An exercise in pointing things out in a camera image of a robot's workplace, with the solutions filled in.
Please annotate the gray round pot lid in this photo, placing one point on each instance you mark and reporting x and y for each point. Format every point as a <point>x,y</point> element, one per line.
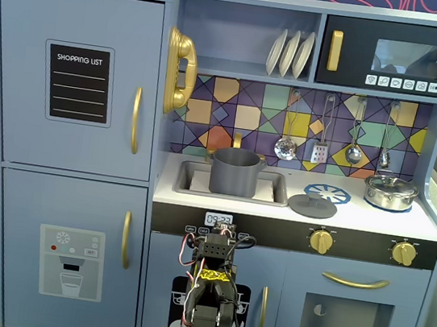
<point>306,208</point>

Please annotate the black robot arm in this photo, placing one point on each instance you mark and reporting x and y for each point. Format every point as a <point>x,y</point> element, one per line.
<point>205,316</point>

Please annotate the steel pot lid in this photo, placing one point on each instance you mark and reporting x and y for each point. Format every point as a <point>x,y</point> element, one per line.
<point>391,183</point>

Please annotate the yellow black tape label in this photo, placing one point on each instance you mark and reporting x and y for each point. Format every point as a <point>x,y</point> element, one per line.
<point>215,275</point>

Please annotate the digital clock display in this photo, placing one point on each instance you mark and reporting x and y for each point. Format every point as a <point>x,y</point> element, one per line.
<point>218,219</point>

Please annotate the gray plastic pot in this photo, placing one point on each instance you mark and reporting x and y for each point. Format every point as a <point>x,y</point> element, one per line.
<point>233,173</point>

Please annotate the gray toy sink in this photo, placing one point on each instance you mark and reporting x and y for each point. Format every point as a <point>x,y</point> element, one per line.
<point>184,175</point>

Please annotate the blue oven door with window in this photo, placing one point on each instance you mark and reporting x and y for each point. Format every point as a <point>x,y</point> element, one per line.
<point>295,280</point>

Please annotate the gold stove knob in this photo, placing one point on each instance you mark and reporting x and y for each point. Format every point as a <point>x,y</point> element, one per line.
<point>404,253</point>
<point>321,241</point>

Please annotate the gold toy faucet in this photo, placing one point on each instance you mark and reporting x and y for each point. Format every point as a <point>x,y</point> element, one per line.
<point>238,140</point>

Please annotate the steel slotted spoon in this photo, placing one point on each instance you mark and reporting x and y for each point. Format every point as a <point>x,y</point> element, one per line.
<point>285,148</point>

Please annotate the steel slotted spatula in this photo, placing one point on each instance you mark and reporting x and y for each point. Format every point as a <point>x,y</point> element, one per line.
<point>320,153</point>

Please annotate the gray ice dispenser panel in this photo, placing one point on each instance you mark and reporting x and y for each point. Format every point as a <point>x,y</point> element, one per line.
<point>69,272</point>

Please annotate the steel ladle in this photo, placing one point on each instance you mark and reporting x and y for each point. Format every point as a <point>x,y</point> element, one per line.
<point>353,155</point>

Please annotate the shiny steel pot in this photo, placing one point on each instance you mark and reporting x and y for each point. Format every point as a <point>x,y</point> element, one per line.
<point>388,199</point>

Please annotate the blue freezer door with dispenser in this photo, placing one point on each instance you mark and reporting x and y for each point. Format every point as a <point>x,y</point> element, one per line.
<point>34,202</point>

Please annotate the small steel spoon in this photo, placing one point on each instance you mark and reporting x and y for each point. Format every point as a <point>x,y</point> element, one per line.
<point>384,158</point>

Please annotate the gold toy telephone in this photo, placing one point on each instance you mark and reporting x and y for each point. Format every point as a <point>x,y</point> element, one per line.
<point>185,53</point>

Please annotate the white toy plate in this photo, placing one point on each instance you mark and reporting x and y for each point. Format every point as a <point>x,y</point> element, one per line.
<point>289,53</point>
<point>303,55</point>
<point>274,53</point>

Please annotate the blue toy kitchen unit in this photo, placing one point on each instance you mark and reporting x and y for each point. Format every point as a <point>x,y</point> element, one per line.
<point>244,41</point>

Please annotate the black shopping list board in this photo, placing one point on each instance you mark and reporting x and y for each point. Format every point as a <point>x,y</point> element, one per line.
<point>78,87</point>

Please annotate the black microwave door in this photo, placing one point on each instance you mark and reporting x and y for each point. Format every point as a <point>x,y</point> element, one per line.
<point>356,48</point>

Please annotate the blue fridge door with board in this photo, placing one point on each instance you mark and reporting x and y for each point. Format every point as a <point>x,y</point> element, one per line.
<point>21,62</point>

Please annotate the small wrist camera board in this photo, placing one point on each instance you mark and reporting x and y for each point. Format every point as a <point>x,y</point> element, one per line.
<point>223,227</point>

